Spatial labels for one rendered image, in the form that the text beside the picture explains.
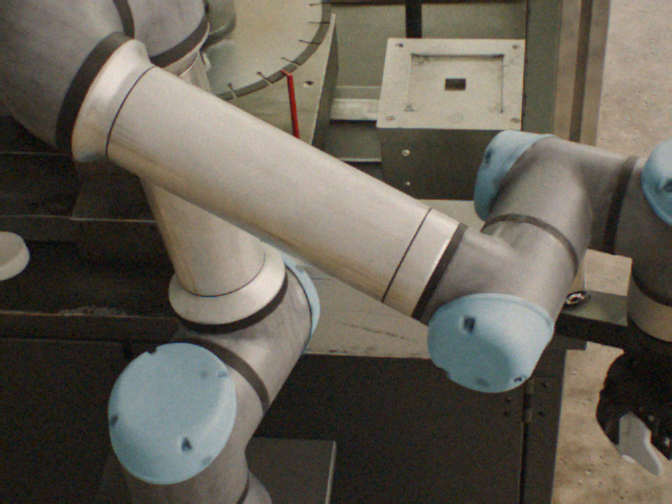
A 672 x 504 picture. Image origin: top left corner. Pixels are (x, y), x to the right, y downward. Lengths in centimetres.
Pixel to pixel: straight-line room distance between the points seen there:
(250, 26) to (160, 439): 65
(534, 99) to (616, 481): 104
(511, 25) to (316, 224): 112
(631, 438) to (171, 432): 40
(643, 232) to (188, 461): 46
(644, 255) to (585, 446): 139
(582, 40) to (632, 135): 171
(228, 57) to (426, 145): 26
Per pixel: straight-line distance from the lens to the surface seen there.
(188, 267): 116
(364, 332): 142
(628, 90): 305
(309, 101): 163
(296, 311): 124
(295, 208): 85
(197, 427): 112
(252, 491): 126
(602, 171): 93
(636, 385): 105
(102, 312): 155
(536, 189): 91
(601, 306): 108
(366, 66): 185
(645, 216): 92
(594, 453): 230
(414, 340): 142
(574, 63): 122
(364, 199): 85
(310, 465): 136
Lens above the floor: 185
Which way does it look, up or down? 45 degrees down
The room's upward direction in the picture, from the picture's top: 5 degrees counter-clockwise
